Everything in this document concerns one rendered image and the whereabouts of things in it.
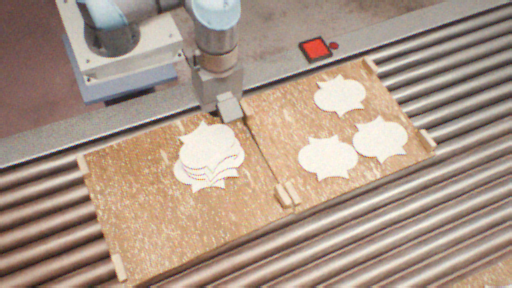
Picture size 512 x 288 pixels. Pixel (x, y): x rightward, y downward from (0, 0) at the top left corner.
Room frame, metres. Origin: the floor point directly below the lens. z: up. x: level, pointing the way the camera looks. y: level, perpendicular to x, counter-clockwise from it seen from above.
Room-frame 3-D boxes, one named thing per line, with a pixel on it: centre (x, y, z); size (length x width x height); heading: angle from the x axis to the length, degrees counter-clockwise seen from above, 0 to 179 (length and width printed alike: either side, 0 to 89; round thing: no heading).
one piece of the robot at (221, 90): (0.55, 0.08, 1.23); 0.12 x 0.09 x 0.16; 33
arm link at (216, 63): (0.57, 0.09, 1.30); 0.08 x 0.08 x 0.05
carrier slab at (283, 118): (0.69, -0.20, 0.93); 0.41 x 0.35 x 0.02; 122
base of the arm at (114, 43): (0.89, 0.43, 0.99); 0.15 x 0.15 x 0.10
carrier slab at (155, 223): (0.47, 0.15, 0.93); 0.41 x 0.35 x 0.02; 123
